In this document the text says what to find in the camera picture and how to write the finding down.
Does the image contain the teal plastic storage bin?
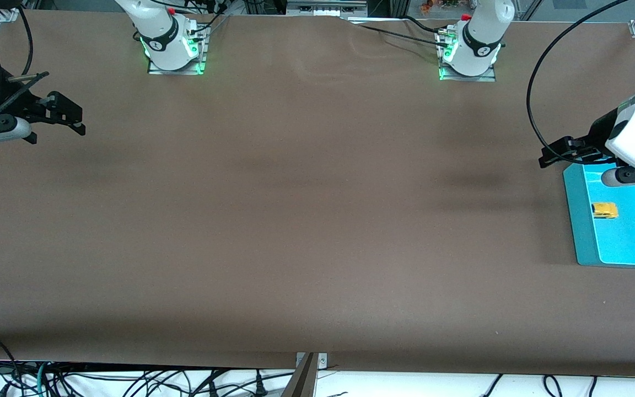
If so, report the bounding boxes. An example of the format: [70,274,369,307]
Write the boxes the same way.
[563,160,635,270]

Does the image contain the brown table cover sheet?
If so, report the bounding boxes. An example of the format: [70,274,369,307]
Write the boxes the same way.
[0,10,635,378]

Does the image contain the grey power strip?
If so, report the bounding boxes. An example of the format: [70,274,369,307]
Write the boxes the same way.
[287,0,369,16]

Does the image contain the brown table support beam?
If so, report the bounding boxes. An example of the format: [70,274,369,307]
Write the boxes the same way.
[281,353,319,397]

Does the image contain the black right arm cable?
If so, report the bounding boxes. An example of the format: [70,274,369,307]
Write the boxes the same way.
[19,8,34,77]

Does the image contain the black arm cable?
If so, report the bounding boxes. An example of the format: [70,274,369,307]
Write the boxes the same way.
[525,0,629,151]
[19,8,34,77]

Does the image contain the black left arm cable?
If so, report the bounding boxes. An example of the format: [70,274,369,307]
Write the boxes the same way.
[525,0,629,151]

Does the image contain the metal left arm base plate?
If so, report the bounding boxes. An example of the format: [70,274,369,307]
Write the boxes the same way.
[438,32,497,83]

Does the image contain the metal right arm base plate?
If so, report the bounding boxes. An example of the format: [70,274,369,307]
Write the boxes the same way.
[148,26,209,76]

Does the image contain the short black table cable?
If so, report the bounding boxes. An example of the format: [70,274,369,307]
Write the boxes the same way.
[403,15,442,35]

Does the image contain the long black table cable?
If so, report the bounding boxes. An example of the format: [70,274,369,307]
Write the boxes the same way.
[351,22,446,49]

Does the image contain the small metal table bracket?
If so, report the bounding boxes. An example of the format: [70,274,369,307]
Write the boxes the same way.
[295,353,329,369]

